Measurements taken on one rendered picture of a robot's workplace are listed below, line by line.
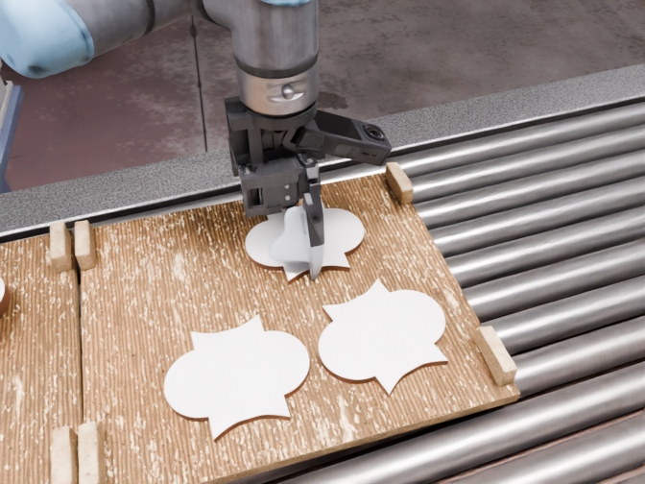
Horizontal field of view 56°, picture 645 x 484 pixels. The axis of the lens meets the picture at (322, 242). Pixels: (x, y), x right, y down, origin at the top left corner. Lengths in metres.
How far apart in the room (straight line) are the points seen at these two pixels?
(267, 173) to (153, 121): 2.03
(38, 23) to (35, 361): 0.35
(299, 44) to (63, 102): 2.36
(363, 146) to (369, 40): 2.46
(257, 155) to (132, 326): 0.23
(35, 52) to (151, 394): 0.33
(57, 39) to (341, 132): 0.28
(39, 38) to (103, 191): 0.41
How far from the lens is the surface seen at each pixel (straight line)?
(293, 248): 0.65
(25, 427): 0.65
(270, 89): 0.55
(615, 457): 0.66
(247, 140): 0.61
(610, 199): 0.90
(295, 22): 0.52
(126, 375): 0.65
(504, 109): 1.01
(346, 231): 0.73
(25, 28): 0.49
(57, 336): 0.70
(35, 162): 2.55
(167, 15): 0.56
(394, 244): 0.73
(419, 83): 2.79
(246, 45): 0.53
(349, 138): 0.62
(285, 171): 0.60
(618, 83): 1.15
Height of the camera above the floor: 1.47
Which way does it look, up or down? 47 degrees down
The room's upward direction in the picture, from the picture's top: straight up
